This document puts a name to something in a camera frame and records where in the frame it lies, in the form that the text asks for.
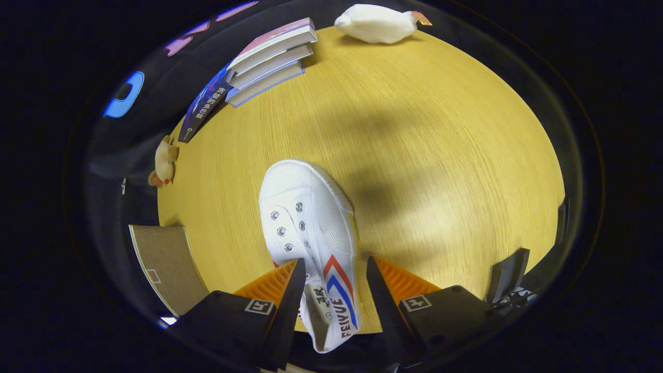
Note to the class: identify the black plastic panel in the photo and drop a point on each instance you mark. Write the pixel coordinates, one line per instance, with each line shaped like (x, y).
(510, 274)

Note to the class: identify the white paperback book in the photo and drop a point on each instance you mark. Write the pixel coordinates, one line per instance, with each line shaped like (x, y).
(274, 66)

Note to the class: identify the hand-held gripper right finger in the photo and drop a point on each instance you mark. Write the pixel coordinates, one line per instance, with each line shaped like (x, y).
(383, 311)

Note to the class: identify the white plush toy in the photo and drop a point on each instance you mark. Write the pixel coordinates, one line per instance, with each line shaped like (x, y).
(375, 23)

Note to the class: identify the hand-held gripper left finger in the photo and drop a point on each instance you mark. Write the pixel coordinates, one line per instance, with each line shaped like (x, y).
(292, 311)

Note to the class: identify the lit computer screen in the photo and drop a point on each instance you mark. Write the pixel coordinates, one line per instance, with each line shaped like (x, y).
(168, 321)

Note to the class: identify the white canvas shoe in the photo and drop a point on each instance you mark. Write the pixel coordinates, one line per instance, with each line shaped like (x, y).
(311, 207)

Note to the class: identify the dark blue book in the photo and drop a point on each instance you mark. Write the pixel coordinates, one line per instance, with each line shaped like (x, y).
(204, 106)

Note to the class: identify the pink cover book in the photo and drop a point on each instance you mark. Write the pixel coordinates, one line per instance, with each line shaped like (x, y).
(274, 44)

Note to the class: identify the beige plush dog toy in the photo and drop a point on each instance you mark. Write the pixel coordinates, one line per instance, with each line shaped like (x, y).
(164, 160)

